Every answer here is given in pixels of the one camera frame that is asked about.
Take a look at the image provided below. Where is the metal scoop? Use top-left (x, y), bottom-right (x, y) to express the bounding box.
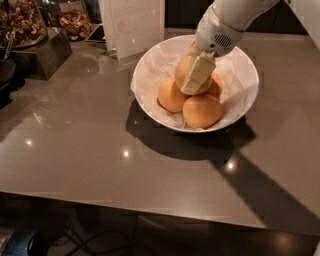
top-left (3, 31), bottom-right (15, 60)

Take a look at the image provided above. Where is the orange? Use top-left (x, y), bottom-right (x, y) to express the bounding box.
top-left (174, 55), bottom-right (212, 95)
top-left (182, 94), bottom-right (222, 129)
top-left (157, 77), bottom-right (188, 113)
top-left (207, 72), bottom-right (223, 99)

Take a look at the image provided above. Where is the black cable under table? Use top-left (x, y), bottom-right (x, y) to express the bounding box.
top-left (49, 213), bottom-right (141, 256)

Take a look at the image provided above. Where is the glass jar of nuts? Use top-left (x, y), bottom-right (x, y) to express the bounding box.
top-left (0, 0), bottom-right (47, 48)

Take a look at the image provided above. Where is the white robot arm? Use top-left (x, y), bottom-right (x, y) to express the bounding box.
top-left (181, 0), bottom-right (320, 95)

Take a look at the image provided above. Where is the jar of dried fruit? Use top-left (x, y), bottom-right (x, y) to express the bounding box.
top-left (44, 0), bottom-right (91, 41)

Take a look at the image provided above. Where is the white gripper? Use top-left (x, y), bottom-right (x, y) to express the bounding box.
top-left (181, 3), bottom-right (244, 95)

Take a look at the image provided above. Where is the dark square pedestal block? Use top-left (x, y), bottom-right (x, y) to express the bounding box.
top-left (12, 27), bottom-right (72, 80)

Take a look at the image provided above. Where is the blue object on floor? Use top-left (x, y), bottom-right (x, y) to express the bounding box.
top-left (1, 230), bottom-right (35, 256)

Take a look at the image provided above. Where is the white paper liner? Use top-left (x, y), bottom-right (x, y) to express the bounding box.
top-left (130, 42), bottom-right (256, 131)

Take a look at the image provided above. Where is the white bowl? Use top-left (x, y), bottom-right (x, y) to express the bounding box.
top-left (132, 34), bottom-right (260, 133)

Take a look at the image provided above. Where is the clear acrylic sign holder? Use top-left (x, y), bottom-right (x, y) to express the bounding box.
top-left (98, 0), bottom-right (165, 60)

